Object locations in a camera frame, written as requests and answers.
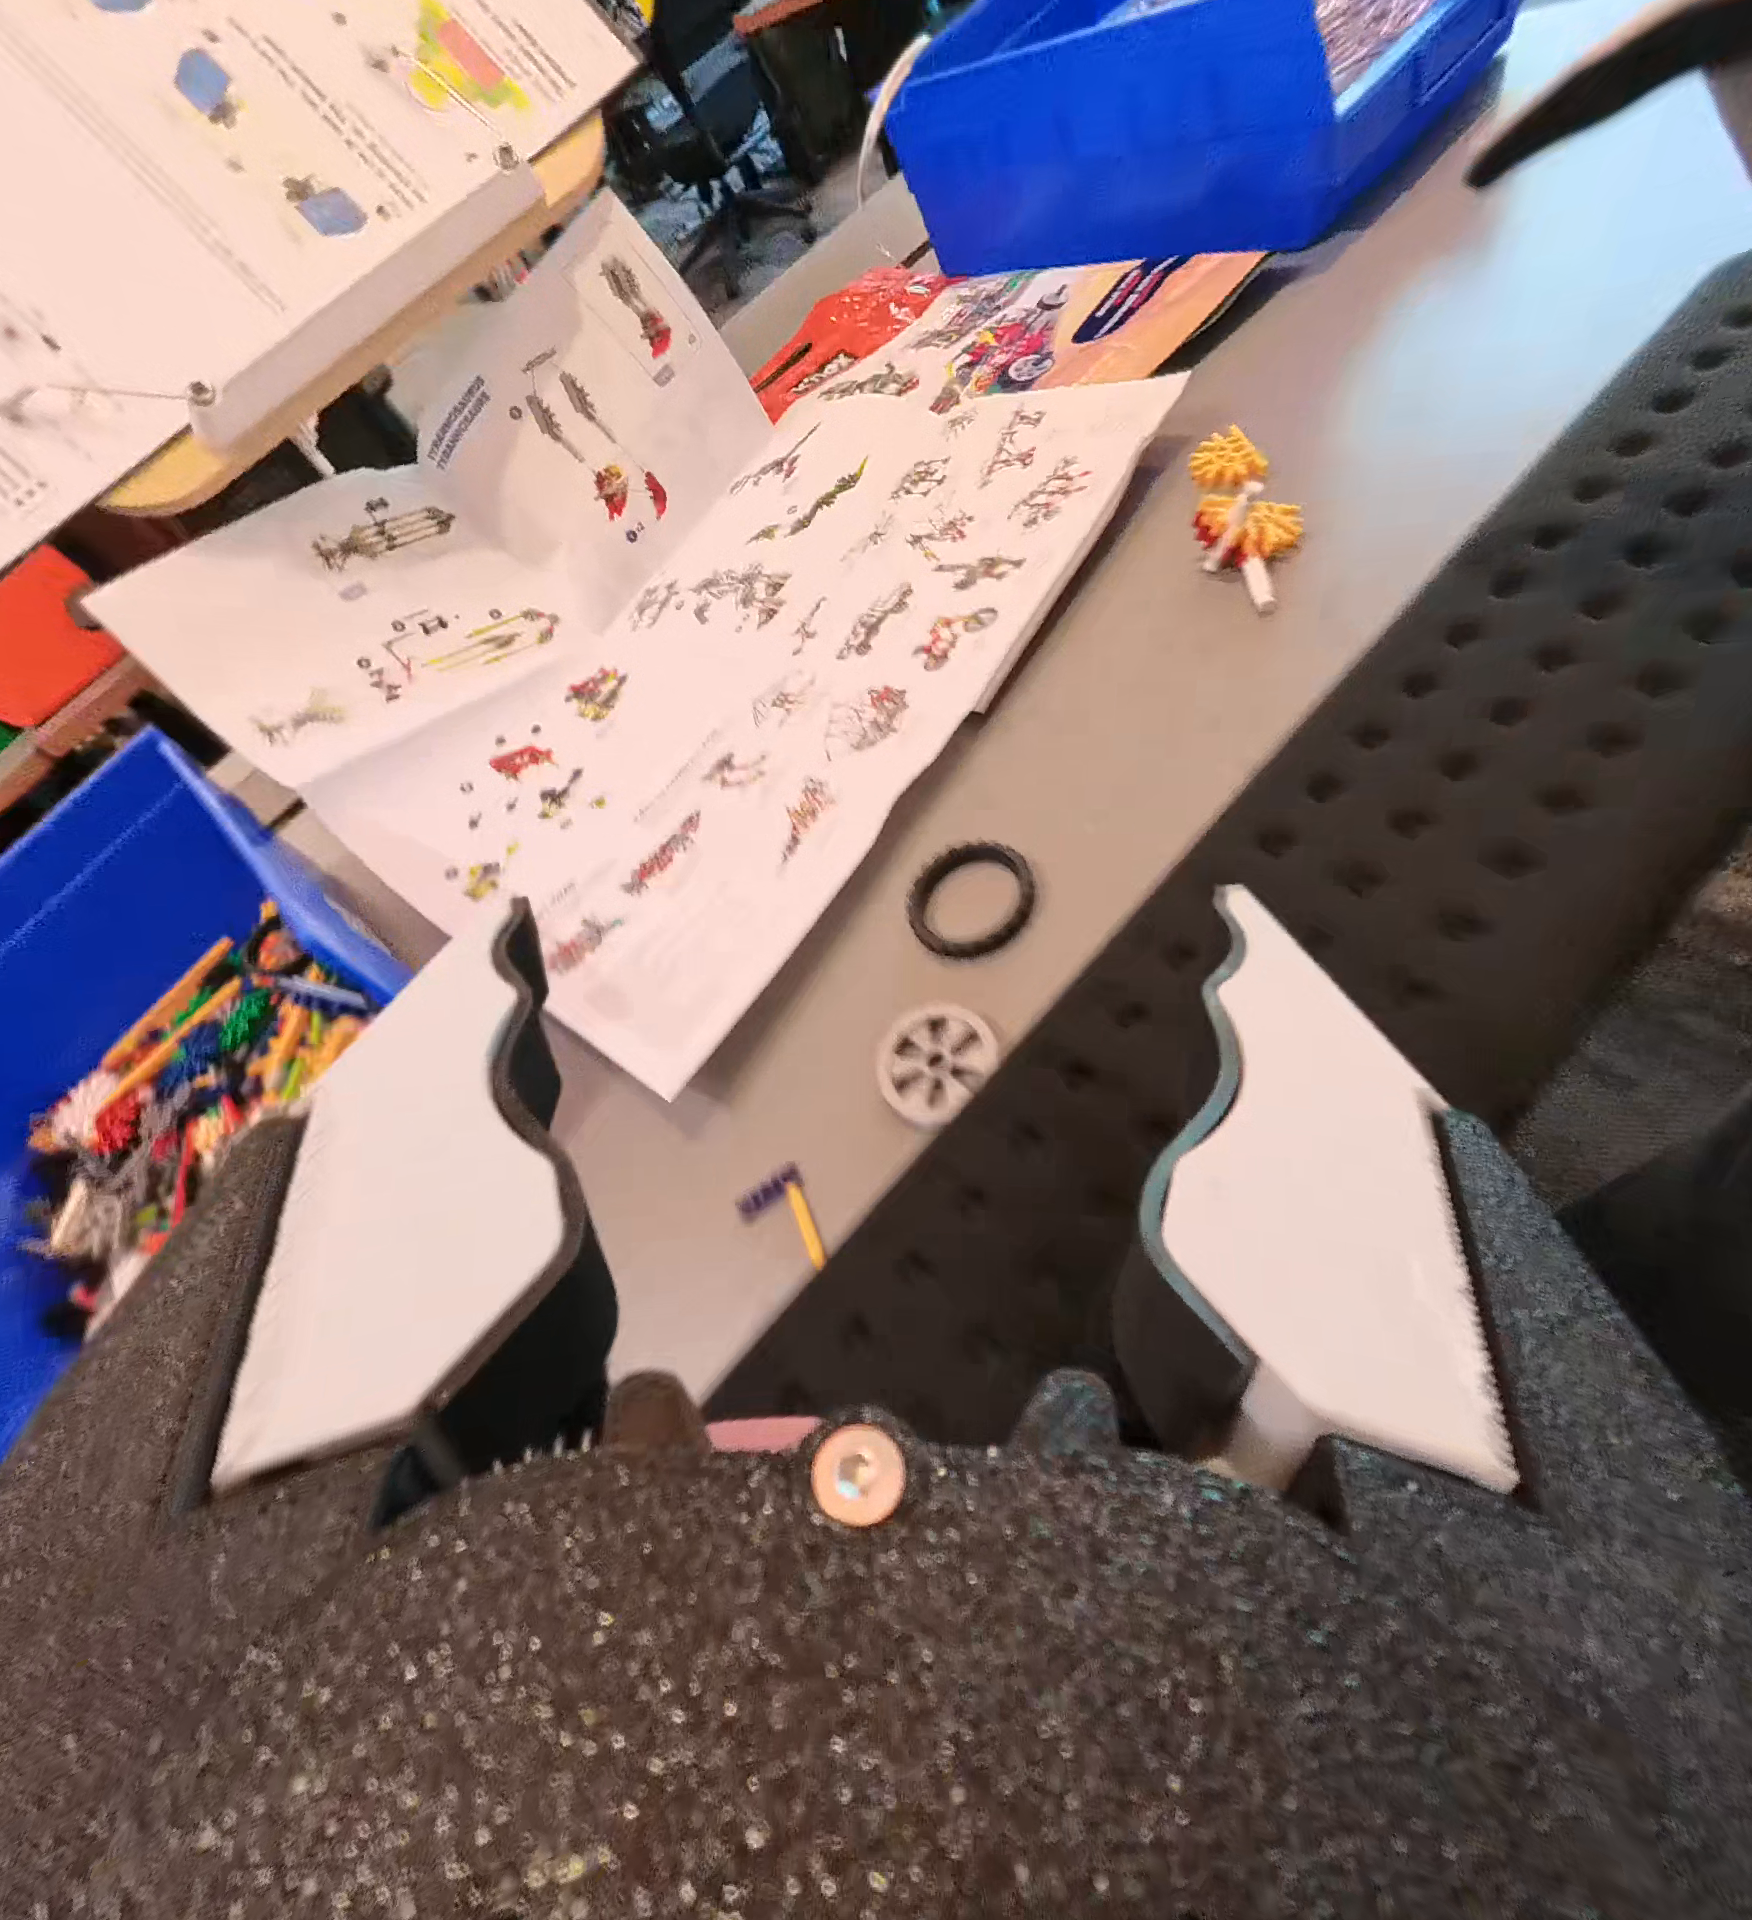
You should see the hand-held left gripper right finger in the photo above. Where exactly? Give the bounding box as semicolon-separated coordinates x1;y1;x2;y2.
1114;884;1522;1500

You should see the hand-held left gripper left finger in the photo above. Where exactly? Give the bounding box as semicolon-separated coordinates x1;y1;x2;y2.
204;892;626;1500

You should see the white plastic rod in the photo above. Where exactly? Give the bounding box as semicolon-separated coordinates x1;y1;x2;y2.
1202;485;1291;622

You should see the pile of colourful toy pieces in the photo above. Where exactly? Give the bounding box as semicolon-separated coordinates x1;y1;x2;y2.
22;902;374;1338

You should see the blue container with printed tag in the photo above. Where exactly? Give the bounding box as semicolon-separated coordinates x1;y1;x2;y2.
0;731;413;1606

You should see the black toy tyre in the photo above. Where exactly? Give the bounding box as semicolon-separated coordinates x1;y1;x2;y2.
907;843;1040;965

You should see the white printed instruction sheet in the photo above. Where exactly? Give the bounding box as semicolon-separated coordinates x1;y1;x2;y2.
84;193;1198;1107

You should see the orange plastic sheet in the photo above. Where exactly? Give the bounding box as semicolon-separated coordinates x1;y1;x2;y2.
0;547;127;731

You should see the orange and red toy bag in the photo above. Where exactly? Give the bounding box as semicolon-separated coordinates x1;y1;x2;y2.
749;253;1273;420

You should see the white illustrated task sheet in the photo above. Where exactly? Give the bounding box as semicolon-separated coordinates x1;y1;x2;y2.
0;0;644;600

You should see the blue plastic bin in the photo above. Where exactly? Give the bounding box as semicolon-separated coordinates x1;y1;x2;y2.
881;0;1522;282

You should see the clear plastic bag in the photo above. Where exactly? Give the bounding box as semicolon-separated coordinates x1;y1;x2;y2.
1315;0;1486;103

